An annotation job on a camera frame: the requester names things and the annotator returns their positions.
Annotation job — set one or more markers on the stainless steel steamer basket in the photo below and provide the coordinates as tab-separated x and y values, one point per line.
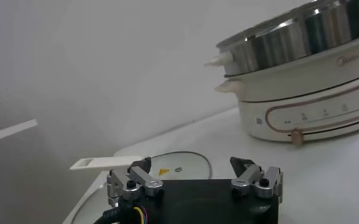
276	42

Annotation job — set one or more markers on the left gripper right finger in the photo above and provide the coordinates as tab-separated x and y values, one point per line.
252	178

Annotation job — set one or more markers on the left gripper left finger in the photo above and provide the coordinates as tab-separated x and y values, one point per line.
142	179

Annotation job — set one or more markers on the cream electric cooker pot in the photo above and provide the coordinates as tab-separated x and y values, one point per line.
289	82

